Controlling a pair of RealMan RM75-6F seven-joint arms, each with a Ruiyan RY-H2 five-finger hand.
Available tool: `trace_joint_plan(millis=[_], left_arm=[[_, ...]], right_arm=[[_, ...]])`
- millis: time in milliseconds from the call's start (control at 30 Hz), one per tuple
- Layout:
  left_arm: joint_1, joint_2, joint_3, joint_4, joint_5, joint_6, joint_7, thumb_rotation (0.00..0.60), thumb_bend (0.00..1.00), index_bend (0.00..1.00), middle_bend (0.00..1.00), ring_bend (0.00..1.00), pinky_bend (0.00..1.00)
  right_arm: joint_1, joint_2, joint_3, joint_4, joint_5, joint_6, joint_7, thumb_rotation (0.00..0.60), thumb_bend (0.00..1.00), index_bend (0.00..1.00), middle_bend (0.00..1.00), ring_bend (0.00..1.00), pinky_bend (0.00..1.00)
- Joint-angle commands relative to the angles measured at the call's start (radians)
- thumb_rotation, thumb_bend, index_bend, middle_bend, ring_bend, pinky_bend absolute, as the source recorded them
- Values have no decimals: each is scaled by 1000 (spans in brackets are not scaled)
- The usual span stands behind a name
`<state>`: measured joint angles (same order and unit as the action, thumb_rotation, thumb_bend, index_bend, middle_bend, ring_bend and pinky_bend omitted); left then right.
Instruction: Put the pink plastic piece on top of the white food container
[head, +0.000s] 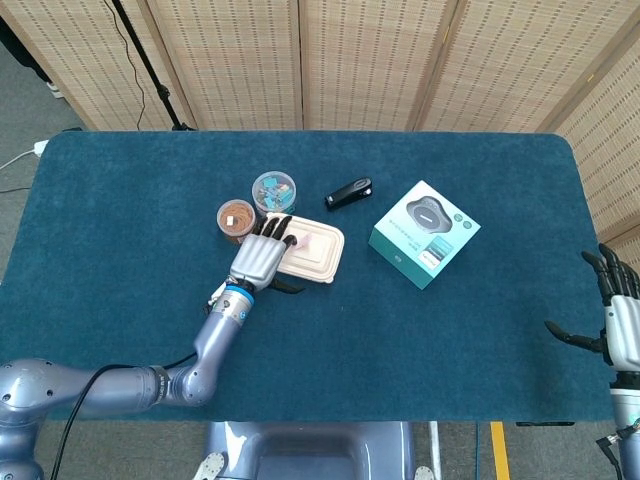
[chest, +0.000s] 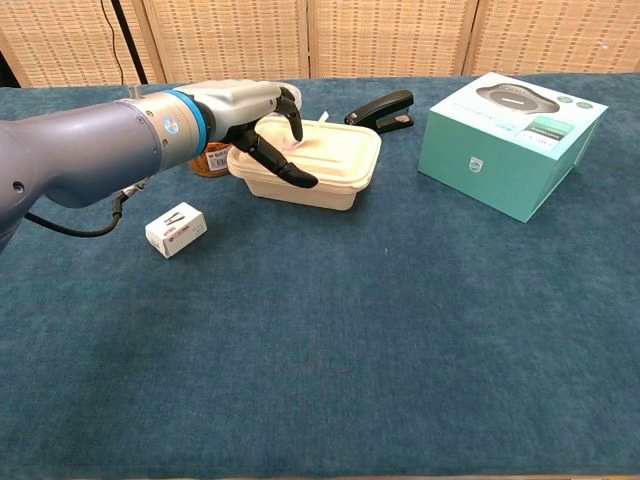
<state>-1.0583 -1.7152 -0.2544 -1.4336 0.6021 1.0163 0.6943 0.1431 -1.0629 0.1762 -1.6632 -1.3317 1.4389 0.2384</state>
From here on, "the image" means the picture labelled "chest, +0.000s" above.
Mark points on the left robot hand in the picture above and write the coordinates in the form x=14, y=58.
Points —
x=235, y=105

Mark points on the pink paper slip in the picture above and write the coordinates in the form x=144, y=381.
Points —
x=305, y=143

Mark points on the cream lidded food container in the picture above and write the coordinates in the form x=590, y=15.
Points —
x=340, y=150

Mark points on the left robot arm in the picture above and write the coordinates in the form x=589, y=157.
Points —
x=75, y=145

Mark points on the small white clip box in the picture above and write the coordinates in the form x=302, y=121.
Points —
x=175, y=235

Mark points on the clear jar of rubber bands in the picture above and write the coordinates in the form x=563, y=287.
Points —
x=215, y=162

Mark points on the black tripod stand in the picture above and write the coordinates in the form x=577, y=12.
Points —
x=129, y=42

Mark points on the black stapler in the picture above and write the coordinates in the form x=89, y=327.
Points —
x=380, y=107

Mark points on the blue table cloth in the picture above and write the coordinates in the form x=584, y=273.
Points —
x=320, y=350

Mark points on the teal product carton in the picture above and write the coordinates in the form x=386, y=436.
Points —
x=490, y=165

